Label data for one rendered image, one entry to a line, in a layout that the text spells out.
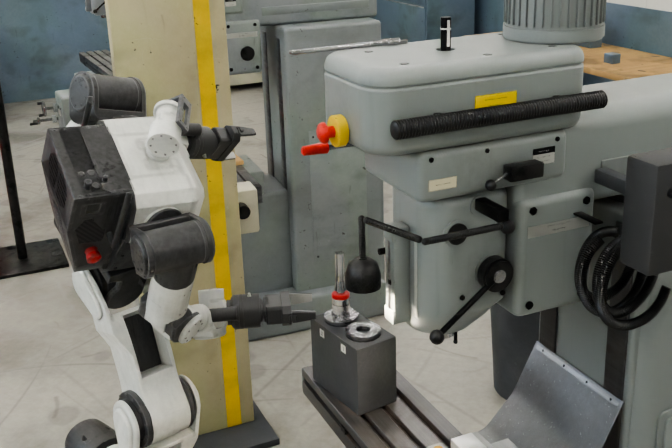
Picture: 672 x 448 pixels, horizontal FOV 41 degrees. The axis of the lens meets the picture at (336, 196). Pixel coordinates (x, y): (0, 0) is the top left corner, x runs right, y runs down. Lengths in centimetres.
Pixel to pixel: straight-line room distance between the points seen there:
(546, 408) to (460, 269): 60
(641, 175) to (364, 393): 97
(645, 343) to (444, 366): 242
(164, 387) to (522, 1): 121
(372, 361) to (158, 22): 159
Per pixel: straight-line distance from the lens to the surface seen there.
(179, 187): 191
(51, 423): 425
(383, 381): 231
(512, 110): 166
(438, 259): 176
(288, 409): 410
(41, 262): 592
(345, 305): 232
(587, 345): 218
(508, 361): 405
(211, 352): 376
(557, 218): 186
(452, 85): 162
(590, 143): 187
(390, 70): 158
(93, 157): 192
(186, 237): 182
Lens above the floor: 220
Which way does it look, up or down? 19 degrees down
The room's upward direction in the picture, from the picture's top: 2 degrees counter-clockwise
